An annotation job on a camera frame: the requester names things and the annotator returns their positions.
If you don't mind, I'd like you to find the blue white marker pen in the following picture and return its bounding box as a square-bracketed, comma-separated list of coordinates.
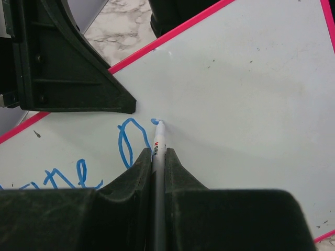
[150, 119, 166, 250]

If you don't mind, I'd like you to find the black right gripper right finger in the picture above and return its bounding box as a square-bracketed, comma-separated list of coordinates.
[165, 148, 316, 250]

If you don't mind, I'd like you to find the black plastic toolbox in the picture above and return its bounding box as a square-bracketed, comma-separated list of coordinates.
[148, 0, 219, 38]

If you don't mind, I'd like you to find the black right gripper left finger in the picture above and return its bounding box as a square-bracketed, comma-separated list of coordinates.
[1, 149, 151, 250]

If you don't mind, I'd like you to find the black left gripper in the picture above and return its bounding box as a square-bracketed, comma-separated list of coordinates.
[1, 1, 136, 114]

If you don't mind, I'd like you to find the pink-framed whiteboard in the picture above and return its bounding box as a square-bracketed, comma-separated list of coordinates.
[1, 1, 334, 240]

